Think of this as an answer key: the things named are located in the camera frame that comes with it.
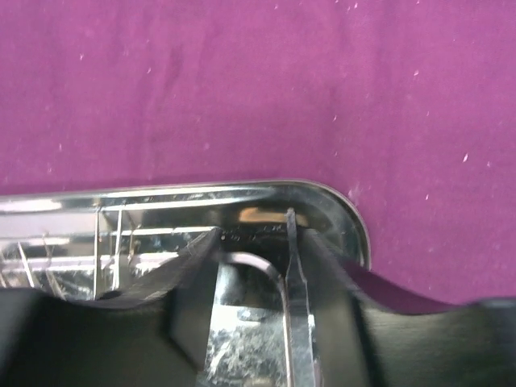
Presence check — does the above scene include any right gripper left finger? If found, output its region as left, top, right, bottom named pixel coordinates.
left=1, top=228, right=222, bottom=386

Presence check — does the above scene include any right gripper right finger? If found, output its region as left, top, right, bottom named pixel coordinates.
left=304, top=229, right=515, bottom=386

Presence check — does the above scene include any purple surgical cloth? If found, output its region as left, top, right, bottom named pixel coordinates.
left=1, top=1, right=515, bottom=303

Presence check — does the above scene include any steel instrument tray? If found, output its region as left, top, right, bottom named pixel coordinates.
left=1, top=181, right=370, bottom=386

